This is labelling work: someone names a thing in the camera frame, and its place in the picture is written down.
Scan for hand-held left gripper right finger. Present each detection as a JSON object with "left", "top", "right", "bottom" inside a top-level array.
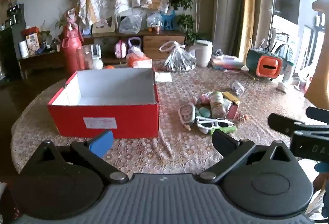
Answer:
[{"left": 198, "top": 130, "right": 300, "bottom": 185}]

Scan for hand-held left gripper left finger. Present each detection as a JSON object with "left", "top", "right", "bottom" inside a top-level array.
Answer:
[{"left": 30, "top": 130, "right": 129, "bottom": 185}]

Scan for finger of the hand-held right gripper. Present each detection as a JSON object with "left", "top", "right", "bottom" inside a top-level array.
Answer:
[
  {"left": 306, "top": 106, "right": 329, "bottom": 125},
  {"left": 268, "top": 113, "right": 313, "bottom": 138}
]

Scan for white sunglasses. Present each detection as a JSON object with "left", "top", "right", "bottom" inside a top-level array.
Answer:
[{"left": 196, "top": 116, "right": 234, "bottom": 134}]

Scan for small pink box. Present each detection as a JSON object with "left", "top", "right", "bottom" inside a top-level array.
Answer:
[{"left": 226, "top": 105, "right": 240, "bottom": 120}]

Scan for red cardboard box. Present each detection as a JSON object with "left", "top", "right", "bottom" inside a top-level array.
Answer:
[{"left": 47, "top": 67, "right": 160, "bottom": 139}]

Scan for green and white tape roll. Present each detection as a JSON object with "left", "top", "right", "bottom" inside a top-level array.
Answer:
[{"left": 209, "top": 91, "right": 227, "bottom": 118}]

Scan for yellow carton box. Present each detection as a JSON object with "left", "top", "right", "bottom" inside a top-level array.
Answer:
[{"left": 222, "top": 91, "right": 241, "bottom": 108}]

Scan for pink and blue toy figure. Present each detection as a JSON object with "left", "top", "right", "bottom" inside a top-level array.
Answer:
[{"left": 196, "top": 93, "right": 214, "bottom": 117}]

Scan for small clear bottle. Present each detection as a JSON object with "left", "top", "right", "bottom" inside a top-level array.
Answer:
[{"left": 231, "top": 81, "right": 245, "bottom": 95}]

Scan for patterned lace tablecloth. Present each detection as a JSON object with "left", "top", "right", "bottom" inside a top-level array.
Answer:
[{"left": 10, "top": 66, "right": 329, "bottom": 214}]

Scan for green and orange bin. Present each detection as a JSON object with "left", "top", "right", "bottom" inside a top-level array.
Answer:
[{"left": 245, "top": 46, "right": 283, "bottom": 81}]

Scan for stack of colourful books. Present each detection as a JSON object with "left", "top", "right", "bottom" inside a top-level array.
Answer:
[{"left": 209, "top": 53, "right": 244, "bottom": 70}]

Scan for white paper sheet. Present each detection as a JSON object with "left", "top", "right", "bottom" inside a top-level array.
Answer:
[{"left": 154, "top": 72, "right": 173, "bottom": 83}]

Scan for orange tissue pack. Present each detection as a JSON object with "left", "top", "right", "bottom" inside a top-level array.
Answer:
[{"left": 126, "top": 47, "right": 153, "bottom": 68}]

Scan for large white mug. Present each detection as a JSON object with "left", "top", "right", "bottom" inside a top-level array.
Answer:
[{"left": 189, "top": 40, "right": 213, "bottom": 67}]

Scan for clear plastic bag of seeds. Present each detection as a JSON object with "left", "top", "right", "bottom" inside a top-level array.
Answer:
[{"left": 159, "top": 41, "right": 197, "bottom": 72}]

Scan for pink toy backpack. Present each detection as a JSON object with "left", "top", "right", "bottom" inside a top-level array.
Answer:
[{"left": 115, "top": 40, "right": 127, "bottom": 59}]

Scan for red water bottle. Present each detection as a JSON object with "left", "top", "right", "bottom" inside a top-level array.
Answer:
[{"left": 60, "top": 24, "right": 85, "bottom": 74}]

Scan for purple kettlebell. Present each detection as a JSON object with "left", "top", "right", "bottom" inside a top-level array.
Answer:
[{"left": 128, "top": 37, "right": 142, "bottom": 54}]

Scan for dark wooden side table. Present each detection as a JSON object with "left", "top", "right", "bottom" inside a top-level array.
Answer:
[{"left": 18, "top": 49, "right": 65, "bottom": 78}]

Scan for wooden cabinet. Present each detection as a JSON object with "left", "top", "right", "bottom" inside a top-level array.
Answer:
[{"left": 82, "top": 30, "right": 186, "bottom": 64}]

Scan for printed cardboard box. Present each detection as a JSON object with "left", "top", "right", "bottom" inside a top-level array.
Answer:
[{"left": 26, "top": 33, "right": 40, "bottom": 55}]

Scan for yellow curtain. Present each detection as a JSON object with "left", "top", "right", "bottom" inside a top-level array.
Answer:
[{"left": 238, "top": 0, "right": 257, "bottom": 60}]

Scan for paper towel roll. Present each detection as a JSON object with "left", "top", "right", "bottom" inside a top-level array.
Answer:
[{"left": 19, "top": 40, "right": 29, "bottom": 58}]

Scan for grey plastic bag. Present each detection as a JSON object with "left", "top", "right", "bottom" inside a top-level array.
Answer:
[{"left": 119, "top": 14, "right": 142, "bottom": 34}]

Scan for small potted plant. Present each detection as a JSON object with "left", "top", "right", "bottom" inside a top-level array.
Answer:
[{"left": 40, "top": 22, "right": 52, "bottom": 45}]

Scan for black cabinet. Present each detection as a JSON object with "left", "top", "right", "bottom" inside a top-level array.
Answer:
[{"left": 0, "top": 26, "right": 26, "bottom": 81}]

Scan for pink doll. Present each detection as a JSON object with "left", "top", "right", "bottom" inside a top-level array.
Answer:
[{"left": 64, "top": 8, "right": 79, "bottom": 32}]

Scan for tall grey standing unit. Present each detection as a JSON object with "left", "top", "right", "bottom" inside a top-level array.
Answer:
[{"left": 213, "top": 0, "right": 242, "bottom": 55}]

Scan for black coffee machine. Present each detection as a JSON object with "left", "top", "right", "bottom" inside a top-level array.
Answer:
[{"left": 6, "top": 3, "right": 26, "bottom": 29}]

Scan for tan curved wooden post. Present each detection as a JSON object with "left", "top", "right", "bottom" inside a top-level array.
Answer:
[{"left": 304, "top": 0, "right": 329, "bottom": 109}]

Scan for photo frame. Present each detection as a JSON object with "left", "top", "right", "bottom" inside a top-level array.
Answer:
[{"left": 92, "top": 17, "right": 116, "bottom": 34}]

